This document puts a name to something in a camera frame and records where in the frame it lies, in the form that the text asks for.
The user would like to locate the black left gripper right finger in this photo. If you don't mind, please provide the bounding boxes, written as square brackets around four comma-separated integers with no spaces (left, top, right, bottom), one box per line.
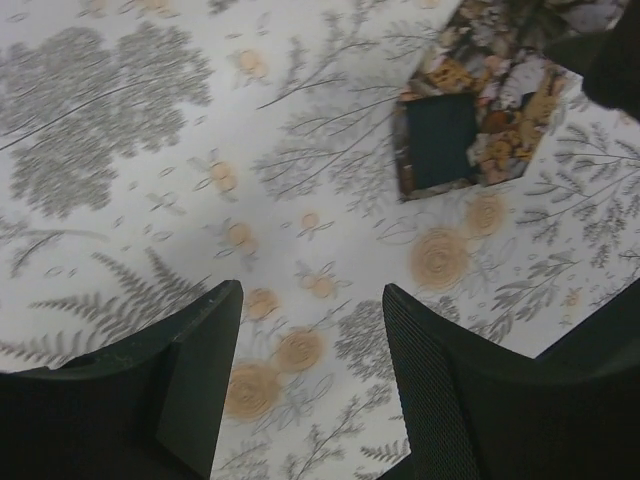
[383,284,639,479]

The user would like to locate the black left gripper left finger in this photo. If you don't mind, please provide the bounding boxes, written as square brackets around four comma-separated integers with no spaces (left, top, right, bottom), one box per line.
[1,280,243,479]

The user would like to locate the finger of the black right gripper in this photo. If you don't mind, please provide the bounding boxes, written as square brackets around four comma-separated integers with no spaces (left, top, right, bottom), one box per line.
[544,1,639,118]

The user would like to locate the brown cat print tie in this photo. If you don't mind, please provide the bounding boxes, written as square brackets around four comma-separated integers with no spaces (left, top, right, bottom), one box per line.
[393,1,627,201]

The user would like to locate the floral print table mat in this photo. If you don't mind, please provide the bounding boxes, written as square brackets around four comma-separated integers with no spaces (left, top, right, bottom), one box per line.
[1,1,639,479]

